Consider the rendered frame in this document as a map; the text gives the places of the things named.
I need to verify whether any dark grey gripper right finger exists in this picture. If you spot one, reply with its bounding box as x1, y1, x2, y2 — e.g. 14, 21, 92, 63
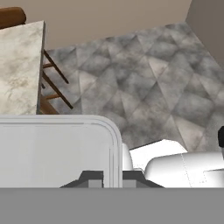
122, 170, 165, 189

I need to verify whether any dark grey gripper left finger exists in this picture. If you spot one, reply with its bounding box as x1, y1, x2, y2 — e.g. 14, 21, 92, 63
59, 170, 105, 189

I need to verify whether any brown wooden stool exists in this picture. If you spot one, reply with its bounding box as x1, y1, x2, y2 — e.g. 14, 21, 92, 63
0, 6, 27, 31
38, 48, 74, 116

